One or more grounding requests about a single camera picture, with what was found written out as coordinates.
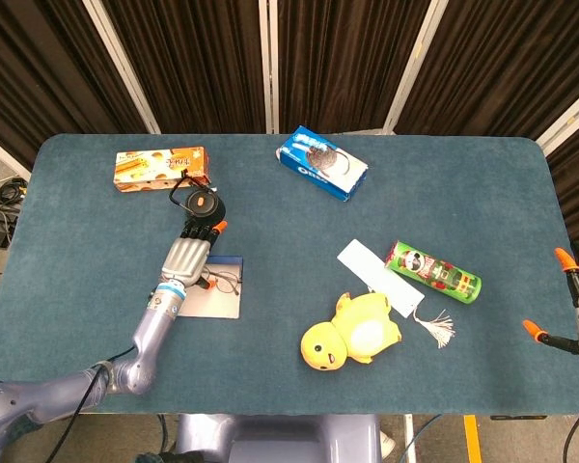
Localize blue floral glasses case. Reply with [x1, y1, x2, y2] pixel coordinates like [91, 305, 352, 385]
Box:
[176, 255, 246, 320]

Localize black wire-frame eyeglasses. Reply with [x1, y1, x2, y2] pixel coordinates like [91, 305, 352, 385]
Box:
[200, 269, 242, 296]

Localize green Pringles can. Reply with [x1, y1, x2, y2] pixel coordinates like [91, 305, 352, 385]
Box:
[383, 239, 483, 306]

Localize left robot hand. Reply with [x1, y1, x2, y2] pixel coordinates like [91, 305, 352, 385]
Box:
[159, 217, 230, 292]

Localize black floor cable bundle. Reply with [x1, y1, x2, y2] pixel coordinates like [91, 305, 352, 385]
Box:
[0, 156, 30, 245]

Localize blue felt table cover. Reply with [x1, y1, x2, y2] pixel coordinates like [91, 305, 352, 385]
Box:
[0, 133, 579, 417]

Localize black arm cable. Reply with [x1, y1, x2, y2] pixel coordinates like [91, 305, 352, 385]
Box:
[41, 349, 139, 463]

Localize white bookmark with tassel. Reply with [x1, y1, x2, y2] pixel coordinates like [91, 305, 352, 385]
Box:
[336, 238, 457, 349]

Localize orange biscuit box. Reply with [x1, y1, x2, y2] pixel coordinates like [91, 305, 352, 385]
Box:
[113, 146, 212, 194]

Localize blue Oreo cookie box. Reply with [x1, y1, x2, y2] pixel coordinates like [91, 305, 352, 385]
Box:
[273, 124, 370, 203]

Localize grey robot torso base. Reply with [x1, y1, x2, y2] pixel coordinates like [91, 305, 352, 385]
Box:
[176, 413, 385, 463]

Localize yellow plush chick toy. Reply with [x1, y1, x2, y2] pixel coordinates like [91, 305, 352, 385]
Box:
[300, 291, 402, 372]

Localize brown pleated folding screen panel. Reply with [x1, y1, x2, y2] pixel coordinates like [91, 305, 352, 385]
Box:
[0, 0, 161, 170]
[543, 110, 579, 252]
[395, 0, 579, 155]
[271, 0, 446, 135]
[100, 0, 271, 135]

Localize black cast iron teapot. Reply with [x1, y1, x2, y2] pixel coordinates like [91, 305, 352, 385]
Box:
[167, 174, 228, 228]

